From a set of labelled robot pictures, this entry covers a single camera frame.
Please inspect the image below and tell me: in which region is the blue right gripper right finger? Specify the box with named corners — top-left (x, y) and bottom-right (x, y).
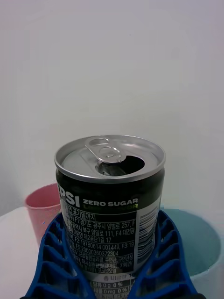
top-left (129, 209), bottom-right (199, 299)

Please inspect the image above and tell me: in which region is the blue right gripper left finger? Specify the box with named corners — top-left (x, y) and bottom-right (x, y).
top-left (24, 211), bottom-right (97, 299)

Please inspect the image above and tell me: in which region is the black drink can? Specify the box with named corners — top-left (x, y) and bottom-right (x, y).
top-left (54, 135), bottom-right (167, 299)

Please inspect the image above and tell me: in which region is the pale blue plastic bin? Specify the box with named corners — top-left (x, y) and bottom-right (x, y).
top-left (160, 208), bottom-right (222, 280)

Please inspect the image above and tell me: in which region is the pink plastic bin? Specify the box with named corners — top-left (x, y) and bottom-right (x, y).
top-left (24, 183), bottom-right (63, 247)

